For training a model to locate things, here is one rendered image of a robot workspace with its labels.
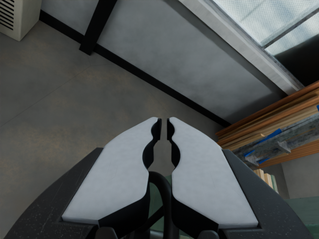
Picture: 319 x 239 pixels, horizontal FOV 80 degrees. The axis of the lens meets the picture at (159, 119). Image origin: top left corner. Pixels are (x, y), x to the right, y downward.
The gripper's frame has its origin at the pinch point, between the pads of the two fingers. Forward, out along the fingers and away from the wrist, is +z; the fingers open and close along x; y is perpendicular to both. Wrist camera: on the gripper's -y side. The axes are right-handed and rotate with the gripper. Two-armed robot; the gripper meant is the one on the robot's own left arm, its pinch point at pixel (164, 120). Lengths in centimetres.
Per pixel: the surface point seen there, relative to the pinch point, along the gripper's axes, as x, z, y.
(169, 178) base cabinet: 1, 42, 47
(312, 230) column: 45, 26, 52
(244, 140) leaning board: 74, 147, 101
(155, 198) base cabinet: -4, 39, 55
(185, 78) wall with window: 16, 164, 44
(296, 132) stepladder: 78, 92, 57
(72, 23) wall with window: -73, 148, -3
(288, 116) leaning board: 101, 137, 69
